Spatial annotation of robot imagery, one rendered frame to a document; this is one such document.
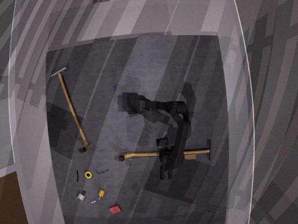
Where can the yellow ring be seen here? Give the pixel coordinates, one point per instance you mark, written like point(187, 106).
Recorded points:
point(88, 174)

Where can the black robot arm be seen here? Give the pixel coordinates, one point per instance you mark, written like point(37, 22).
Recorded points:
point(174, 157)

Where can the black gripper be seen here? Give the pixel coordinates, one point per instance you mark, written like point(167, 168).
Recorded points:
point(162, 142)

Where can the red block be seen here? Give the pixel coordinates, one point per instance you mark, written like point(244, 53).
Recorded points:
point(115, 209)

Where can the brown rectangular block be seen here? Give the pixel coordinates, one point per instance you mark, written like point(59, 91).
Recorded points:
point(190, 156)

